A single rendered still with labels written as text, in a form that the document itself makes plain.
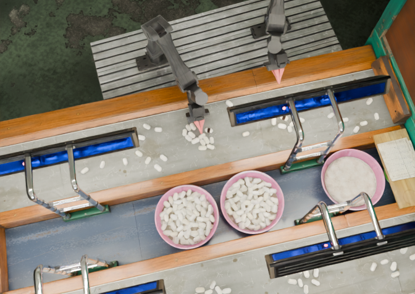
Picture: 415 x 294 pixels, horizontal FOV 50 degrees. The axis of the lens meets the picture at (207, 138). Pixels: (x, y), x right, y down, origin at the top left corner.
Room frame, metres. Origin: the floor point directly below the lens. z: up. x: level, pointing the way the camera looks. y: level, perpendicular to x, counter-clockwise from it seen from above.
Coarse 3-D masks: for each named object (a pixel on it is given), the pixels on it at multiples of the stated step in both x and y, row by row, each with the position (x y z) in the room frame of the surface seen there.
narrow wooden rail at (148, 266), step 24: (336, 216) 0.28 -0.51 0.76; (360, 216) 0.27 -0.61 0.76; (384, 216) 0.26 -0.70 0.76; (240, 240) 0.21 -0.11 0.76; (264, 240) 0.20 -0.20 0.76; (288, 240) 0.20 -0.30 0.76; (144, 264) 0.14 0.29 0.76; (168, 264) 0.13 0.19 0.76; (24, 288) 0.08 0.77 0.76; (48, 288) 0.07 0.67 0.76; (72, 288) 0.07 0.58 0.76
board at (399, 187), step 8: (376, 136) 0.61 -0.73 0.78; (384, 136) 0.61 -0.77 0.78; (392, 136) 0.60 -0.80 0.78; (400, 136) 0.60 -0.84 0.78; (408, 136) 0.60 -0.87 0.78; (376, 144) 0.57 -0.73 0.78; (384, 168) 0.47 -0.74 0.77; (392, 184) 0.39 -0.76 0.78; (400, 184) 0.39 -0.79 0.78; (408, 184) 0.39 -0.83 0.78; (400, 192) 0.36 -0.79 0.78; (408, 192) 0.36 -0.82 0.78; (400, 200) 0.32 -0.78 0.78; (408, 200) 0.32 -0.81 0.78; (400, 208) 0.29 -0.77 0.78
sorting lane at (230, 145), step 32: (256, 96) 0.86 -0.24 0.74; (96, 128) 0.75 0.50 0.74; (224, 128) 0.71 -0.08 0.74; (256, 128) 0.70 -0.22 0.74; (320, 128) 0.68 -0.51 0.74; (352, 128) 0.67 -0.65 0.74; (96, 160) 0.60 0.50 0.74; (128, 160) 0.59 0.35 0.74; (160, 160) 0.58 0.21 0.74; (192, 160) 0.57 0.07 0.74; (224, 160) 0.56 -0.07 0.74; (0, 192) 0.49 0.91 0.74; (64, 192) 0.47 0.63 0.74
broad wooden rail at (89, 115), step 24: (360, 48) 1.06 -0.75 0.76; (240, 72) 0.97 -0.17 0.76; (264, 72) 0.96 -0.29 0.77; (288, 72) 0.96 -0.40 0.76; (312, 72) 0.95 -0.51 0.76; (336, 72) 0.94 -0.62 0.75; (120, 96) 0.89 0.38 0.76; (144, 96) 0.88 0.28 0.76; (168, 96) 0.88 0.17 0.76; (216, 96) 0.86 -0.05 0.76; (240, 96) 0.86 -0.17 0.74; (24, 120) 0.81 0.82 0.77; (48, 120) 0.80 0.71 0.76; (72, 120) 0.79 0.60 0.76; (96, 120) 0.78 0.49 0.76; (120, 120) 0.78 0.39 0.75; (0, 144) 0.71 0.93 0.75
